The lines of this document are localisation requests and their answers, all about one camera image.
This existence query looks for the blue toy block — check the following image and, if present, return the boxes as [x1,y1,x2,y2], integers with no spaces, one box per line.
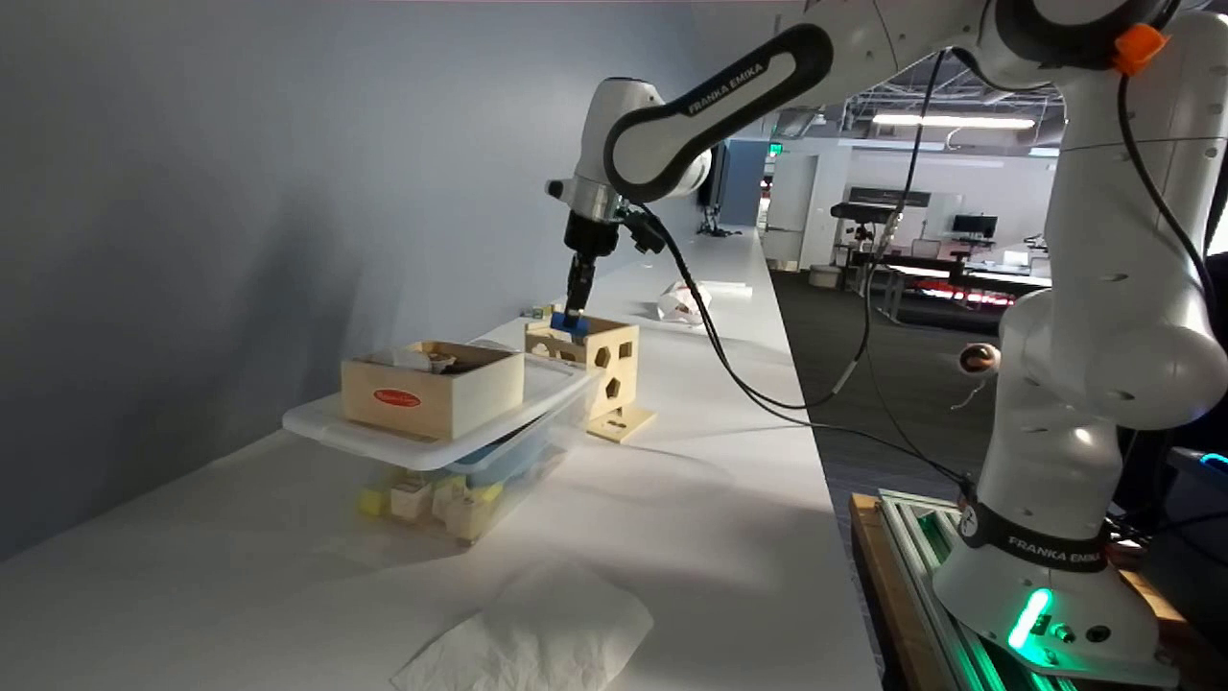
[548,304,594,342]

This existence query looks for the robot base mounting platform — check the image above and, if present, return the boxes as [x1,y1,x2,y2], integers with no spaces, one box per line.
[849,487,1200,691]

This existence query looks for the wooden box with red logo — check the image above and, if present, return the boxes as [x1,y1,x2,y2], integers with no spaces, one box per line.
[339,339,528,446]

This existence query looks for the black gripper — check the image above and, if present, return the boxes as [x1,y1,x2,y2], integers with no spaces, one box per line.
[559,206,627,316]

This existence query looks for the wooden shape sorter toy box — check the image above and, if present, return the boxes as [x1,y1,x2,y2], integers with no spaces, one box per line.
[523,307,644,433]

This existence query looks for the ceiling light strip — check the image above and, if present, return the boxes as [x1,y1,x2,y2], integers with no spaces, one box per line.
[869,112,1037,135]

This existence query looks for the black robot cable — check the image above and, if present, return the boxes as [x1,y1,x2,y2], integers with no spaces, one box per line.
[629,41,954,428]

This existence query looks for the blue background panel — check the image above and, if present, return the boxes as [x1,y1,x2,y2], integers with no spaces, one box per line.
[724,138,774,239]

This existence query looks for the round brown object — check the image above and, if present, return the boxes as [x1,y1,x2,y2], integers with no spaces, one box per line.
[959,342,1004,380]

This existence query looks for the small white object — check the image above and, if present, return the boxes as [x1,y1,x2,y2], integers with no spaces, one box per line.
[652,285,711,325]

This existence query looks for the white plastic bin lid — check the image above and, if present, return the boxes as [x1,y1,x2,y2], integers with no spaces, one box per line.
[279,360,597,474]

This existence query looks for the white cloth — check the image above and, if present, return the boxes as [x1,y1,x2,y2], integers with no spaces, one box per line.
[389,559,655,691]

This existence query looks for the wooden lid with cutout shapes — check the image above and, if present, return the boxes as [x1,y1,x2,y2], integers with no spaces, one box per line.
[582,400,660,449]

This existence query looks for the clear plastic storage bin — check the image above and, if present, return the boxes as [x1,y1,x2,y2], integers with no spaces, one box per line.
[357,413,578,549]

